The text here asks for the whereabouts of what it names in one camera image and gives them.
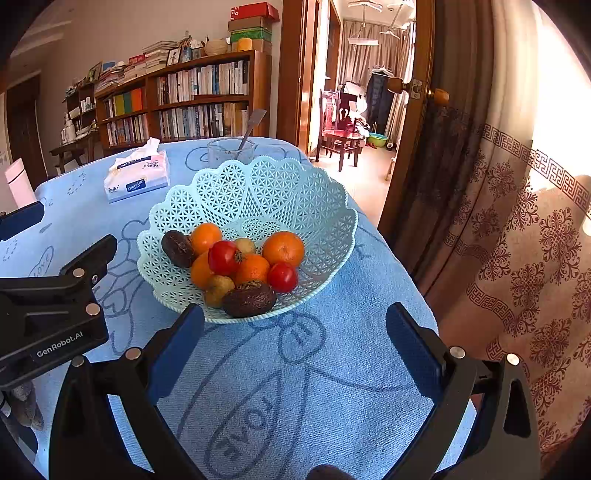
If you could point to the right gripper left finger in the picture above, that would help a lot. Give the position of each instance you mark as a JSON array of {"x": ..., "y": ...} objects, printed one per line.
[{"x": 85, "y": 441}]

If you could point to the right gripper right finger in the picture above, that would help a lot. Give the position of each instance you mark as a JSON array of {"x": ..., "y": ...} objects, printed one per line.
[{"x": 503, "y": 441}]

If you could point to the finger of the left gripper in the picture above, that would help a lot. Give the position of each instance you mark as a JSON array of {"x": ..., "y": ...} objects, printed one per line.
[
  {"x": 78, "y": 276},
  {"x": 19, "y": 220}
]

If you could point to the dark brown fruit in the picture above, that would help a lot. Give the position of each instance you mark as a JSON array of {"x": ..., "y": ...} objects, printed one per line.
[
  {"x": 178, "y": 249},
  {"x": 249, "y": 299}
]

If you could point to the large orange front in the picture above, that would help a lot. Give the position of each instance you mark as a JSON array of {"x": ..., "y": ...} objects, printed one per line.
[{"x": 200, "y": 272}]

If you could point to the small orange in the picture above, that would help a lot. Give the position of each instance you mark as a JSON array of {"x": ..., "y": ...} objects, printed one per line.
[{"x": 204, "y": 236}]

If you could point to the tan longan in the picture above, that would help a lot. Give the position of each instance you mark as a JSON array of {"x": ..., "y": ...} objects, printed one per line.
[
  {"x": 245, "y": 246},
  {"x": 217, "y": 287}
]

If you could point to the red tomato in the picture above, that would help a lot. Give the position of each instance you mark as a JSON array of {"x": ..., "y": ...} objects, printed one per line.
[
  {"x": 282, "y": 277},
  {"x": 224, "y": 258}
]

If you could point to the orange with stem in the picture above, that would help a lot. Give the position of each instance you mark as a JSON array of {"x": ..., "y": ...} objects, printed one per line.
[
  {"x": 254, "y": 267},
  {"x": 284, "y": 246}
]

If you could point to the grey gloved left hand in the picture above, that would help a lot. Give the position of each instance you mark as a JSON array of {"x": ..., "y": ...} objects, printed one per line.
[{"x": 19, "y": 408}]

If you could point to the pink thermos bottle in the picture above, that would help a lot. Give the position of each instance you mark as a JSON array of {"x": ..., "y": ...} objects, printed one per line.
[{"x": 19, "y": 184}]

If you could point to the dark wooden desk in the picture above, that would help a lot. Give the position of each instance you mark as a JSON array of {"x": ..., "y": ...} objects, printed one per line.
[{"x": 85, "y": 146}]

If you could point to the small dark side shelf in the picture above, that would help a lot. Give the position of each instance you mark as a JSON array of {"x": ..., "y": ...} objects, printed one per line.
[{"x": 80, "y": 105}]

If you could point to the white tissue pack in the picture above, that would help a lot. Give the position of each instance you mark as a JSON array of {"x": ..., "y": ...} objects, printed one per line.
[{"x": 144, "y": 170}]

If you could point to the teal lattice fruit basket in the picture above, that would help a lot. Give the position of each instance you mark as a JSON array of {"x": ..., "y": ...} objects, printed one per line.
[{"x": 253, "y": 200}]

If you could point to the patterned beige curtain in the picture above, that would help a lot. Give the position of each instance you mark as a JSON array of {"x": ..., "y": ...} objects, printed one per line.
[{"x": 494, "y": 225}]

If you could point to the clear drinking glass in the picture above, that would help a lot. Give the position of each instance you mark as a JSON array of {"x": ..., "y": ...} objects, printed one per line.
[{"x": 229, "y": 148}]

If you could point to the wooden bookshelf with books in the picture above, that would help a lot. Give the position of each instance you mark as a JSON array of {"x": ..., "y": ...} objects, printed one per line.
[{"x": 206, "y": 98}]

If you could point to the metal spoon in glass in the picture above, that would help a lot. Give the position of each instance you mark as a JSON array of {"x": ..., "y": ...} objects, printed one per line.
[{"x": 254, "y": 120}]

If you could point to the red wooden chair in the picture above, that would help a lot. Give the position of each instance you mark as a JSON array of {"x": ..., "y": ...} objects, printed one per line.
[{"x": 338, "y": 131}]

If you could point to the wooden door with knob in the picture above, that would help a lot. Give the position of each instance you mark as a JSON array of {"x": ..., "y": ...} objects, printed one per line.
[{"x": 420, "y": 93}]

